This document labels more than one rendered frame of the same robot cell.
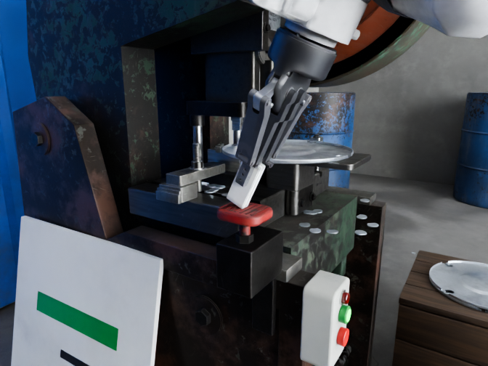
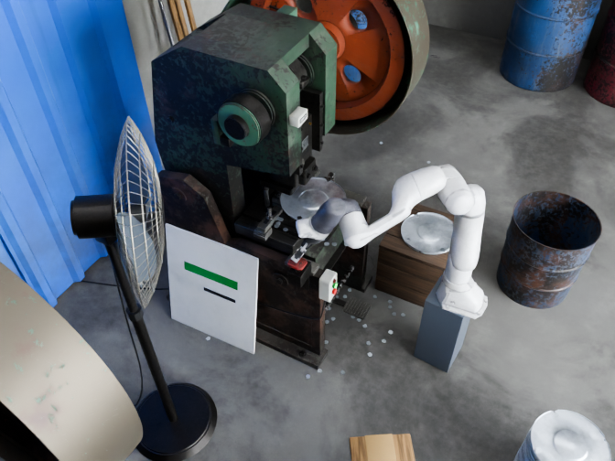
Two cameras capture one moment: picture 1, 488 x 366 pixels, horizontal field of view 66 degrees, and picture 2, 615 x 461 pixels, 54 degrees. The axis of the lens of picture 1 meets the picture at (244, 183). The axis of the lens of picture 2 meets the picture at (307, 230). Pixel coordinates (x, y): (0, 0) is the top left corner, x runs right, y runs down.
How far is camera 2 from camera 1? 1.97 m
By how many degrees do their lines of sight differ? 31
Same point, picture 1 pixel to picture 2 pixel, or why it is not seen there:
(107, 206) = (222, 229)
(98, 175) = (217, 216)
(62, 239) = (198, 241)
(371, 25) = (364, 108)
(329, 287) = (328, 278)
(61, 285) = (199, 260)
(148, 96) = (238, 175)
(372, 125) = not seen: outside the picture
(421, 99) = not seen: outside the picture
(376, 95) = not seen: outside the picture
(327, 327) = (328, 291)
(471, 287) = (420, 235)
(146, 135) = (238, 192)
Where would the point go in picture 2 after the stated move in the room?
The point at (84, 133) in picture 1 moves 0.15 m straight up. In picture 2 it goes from (208, 199) to (203, 172)
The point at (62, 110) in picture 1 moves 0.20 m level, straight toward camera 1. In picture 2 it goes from (194, 188) to (213, 216)
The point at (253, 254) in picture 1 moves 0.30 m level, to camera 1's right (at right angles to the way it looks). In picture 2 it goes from (301, 277) to (374, 272)
